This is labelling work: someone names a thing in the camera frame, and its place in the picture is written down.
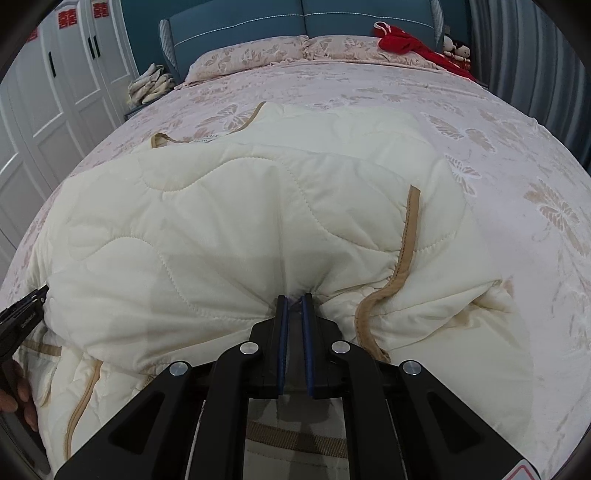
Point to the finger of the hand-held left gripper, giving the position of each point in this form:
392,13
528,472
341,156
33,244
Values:
33,297

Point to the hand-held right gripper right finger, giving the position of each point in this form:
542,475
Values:
307,350

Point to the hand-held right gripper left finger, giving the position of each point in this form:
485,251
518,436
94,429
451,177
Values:
282,350

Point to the cream quilted blanket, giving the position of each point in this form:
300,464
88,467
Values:
231,230

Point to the person's left hand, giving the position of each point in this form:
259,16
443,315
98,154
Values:
22,397

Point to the white wardrobe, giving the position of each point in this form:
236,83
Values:
46,115

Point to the blue nightstand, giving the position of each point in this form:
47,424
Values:
135,111

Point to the pile of cream cloths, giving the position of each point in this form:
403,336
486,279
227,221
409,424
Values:
147,83

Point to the red paper door decoration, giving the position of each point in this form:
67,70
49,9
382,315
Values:
67,17
31,34
99,9

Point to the pink floral bed cover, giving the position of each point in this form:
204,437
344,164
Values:
508,138

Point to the pink floral pillow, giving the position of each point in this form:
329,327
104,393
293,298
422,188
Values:
351,48
244,57

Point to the red garment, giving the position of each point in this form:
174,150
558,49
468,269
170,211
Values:
406,44

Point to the blue upholstered headboard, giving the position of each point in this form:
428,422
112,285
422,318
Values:
277,18

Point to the small plush doll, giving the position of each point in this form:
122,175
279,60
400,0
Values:
463,50
448,45

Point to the grey curtain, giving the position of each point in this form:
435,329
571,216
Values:
531,55

